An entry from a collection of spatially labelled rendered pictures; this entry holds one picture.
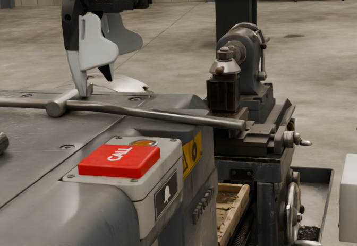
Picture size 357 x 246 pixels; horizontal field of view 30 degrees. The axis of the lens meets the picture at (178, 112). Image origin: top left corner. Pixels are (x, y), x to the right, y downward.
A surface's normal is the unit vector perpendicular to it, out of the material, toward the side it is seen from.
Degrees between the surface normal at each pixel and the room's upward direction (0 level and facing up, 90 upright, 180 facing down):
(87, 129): 0
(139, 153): 0
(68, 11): 75
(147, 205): 90
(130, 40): 105
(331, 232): 0
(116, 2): 90
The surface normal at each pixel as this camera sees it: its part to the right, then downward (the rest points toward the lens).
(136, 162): -0.04, -0.97
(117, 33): -0.19, 0.50
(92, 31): -0.29, -0.01
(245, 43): -0.28, 0.26
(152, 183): 0.96, 0.03
